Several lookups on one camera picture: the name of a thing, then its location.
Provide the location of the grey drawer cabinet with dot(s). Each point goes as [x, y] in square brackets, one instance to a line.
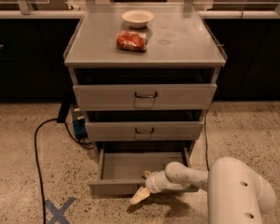
[180, 50]

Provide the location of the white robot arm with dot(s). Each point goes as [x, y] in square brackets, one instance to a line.
[236, 194]

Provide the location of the grey bottom drawer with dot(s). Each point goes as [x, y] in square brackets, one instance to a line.
[122, 172]

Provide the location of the white bowl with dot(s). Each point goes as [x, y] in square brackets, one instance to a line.
[138, 18]

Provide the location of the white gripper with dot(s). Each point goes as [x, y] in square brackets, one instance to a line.
[151, 183]

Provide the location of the grey top drawer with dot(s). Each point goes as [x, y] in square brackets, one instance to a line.
[144, 97]

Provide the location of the grey middle drawer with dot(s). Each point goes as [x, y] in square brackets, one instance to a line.
[144, 130]

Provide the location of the dark counter cabinets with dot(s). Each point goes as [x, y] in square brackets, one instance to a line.
[32, 58]

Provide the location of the grey drawer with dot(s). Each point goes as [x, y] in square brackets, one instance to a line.
[122, 172]
[144, 130]
[144, 97]

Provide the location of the red soda can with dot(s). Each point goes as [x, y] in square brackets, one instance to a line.
[132, 40]

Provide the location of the blue tape cross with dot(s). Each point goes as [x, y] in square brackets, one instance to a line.
[58, 213]

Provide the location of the blue power box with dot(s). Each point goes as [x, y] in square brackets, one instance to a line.
[78, 122]

